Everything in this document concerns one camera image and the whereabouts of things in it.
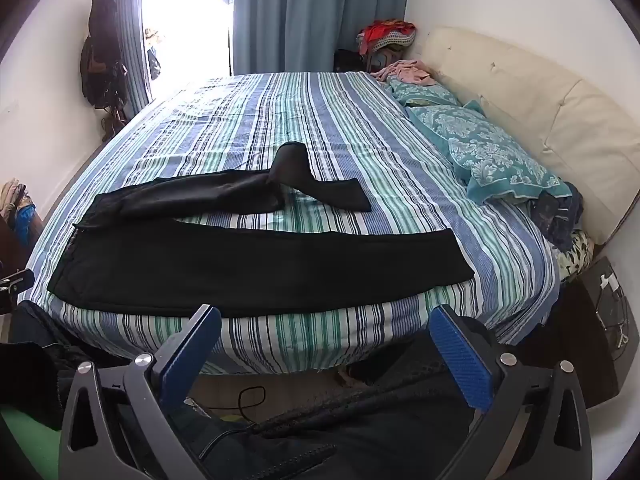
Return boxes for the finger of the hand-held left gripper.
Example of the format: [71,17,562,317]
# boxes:
[0,269,36,316]

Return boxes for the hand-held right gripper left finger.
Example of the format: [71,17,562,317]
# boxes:
[58,304,222,480]

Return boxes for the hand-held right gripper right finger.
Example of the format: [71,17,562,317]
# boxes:
[429,304,593,480]

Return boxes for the black pants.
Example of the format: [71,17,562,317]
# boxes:
[47,141,475,318]

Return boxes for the colourful clothes heap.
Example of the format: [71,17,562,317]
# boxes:
[0,178,36,248]

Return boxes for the black box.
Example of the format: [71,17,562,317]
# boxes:
[565,256,640,406]

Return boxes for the floral cloth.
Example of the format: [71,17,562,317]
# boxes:
[555,230,596,281]

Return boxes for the green cloth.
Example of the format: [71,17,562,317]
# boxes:
[0,405,63,480]

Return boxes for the blue jeans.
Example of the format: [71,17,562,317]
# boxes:
[530,182,586,251]

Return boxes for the large teal patterned pillow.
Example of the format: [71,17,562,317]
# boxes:
[405,100,573,206]

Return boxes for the dark hanging clothes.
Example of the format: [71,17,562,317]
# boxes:
[79,0,128,111]

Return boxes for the cream padded headboard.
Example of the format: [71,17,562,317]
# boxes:
[420,26,640,246]

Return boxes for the striped bed sheet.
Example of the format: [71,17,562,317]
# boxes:
[17,71,561,376]

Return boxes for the small teal patterned pillow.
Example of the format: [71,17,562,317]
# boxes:
[389,77,458,108]

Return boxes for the striped curtain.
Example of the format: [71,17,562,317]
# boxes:
[107,0,156,121]

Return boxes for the pink cloth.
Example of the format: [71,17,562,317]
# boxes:
[372,59,438,86]

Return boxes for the black bag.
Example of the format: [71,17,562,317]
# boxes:
[332,49,371,73]

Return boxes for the red clothes pile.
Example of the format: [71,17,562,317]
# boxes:
[356,20,417,53]

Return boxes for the blue curtain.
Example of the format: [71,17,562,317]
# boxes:
[229,0,411,76]

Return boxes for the black cable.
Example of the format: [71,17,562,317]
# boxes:
[237,386,268,426]

